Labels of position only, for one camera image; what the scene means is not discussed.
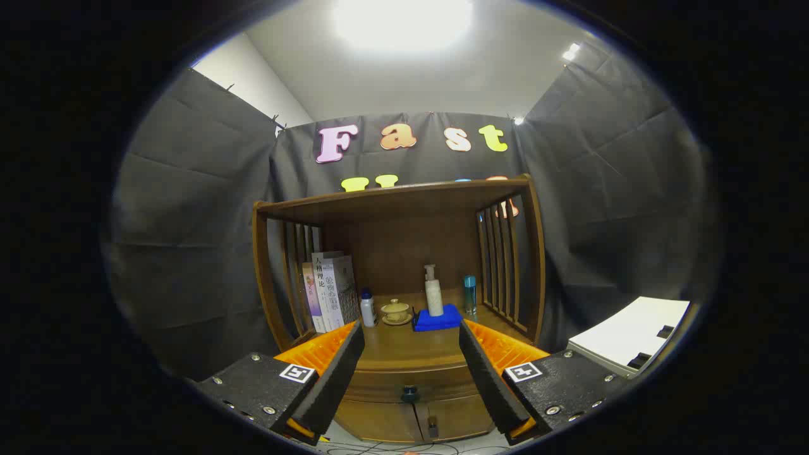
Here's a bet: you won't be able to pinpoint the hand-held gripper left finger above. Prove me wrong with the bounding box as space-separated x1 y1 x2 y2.
193 319 366 446

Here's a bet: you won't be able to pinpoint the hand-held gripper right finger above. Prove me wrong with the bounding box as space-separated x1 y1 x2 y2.
459 319 633 446

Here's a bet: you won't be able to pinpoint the brown wooden drawer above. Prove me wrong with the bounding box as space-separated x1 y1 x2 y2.
344 363 481 405

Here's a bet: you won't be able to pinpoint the brown wooden countertop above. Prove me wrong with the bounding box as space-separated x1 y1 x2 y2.
281 289 538 373

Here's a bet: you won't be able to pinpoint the brown wooden cabinet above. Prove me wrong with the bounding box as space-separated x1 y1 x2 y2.
252 174 547 443

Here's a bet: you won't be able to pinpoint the blue folded cloth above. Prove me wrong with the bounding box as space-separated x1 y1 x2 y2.
413 303 463 332

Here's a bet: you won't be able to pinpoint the pink purple book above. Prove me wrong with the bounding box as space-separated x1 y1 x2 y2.
301 261 326 334

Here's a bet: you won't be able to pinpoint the yellow lidded teacup with saucer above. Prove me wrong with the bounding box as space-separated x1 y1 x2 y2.
380 298 413 326

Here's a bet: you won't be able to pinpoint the white pump bottle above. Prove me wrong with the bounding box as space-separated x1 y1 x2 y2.
423 264 444 317

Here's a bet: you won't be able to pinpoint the white grey appliance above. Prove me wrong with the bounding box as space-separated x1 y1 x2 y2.
566 296 693 380

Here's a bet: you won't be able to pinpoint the black floor cables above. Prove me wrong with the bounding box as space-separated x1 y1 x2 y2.
316 439 506 455

